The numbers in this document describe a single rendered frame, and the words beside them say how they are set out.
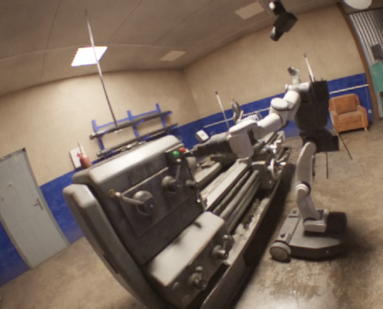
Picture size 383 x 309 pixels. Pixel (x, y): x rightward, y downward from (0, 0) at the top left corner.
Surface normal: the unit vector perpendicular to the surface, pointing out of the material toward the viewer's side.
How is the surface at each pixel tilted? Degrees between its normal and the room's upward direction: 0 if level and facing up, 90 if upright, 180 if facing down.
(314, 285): 0
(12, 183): 90
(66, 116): 90
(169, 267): 32
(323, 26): 90
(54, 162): 90
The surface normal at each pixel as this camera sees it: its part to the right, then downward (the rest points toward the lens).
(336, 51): -0.59, 0.35
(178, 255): 0.11, -0.86
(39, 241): 0.73, -0.14
